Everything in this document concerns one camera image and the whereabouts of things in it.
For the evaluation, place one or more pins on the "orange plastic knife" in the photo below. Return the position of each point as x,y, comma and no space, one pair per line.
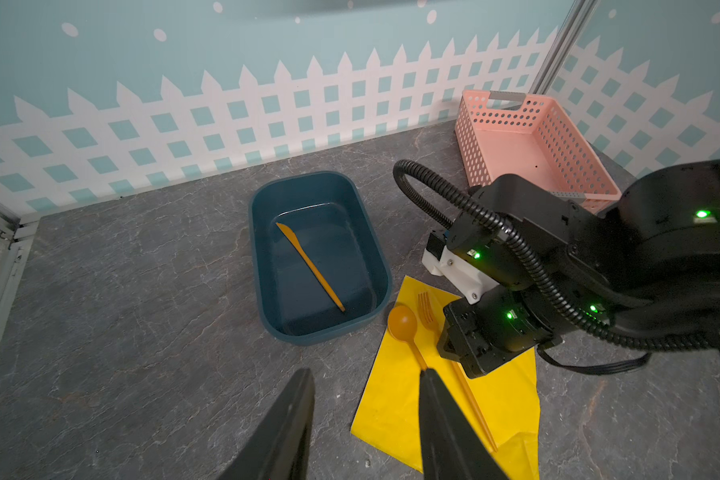
294,241

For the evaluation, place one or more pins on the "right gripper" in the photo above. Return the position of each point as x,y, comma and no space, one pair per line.
503,324

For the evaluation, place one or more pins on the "dark teal plastic tub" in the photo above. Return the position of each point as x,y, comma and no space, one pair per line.
326,212

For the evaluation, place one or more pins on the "pink perforated plastic basket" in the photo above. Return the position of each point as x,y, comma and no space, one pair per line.
531,136

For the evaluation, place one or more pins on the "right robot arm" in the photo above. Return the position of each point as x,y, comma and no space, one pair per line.
644,274

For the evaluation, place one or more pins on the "yellow paper napkin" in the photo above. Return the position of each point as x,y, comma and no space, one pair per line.
387,416

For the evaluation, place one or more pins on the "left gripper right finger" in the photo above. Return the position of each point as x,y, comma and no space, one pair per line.
450,448

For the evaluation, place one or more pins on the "orange plastic spoon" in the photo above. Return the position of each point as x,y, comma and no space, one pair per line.
402,326

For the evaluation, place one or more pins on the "orange plastic fork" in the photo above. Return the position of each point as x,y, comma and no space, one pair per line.
429,321

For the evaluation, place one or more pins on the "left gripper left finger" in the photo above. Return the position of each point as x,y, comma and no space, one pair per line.
279,447

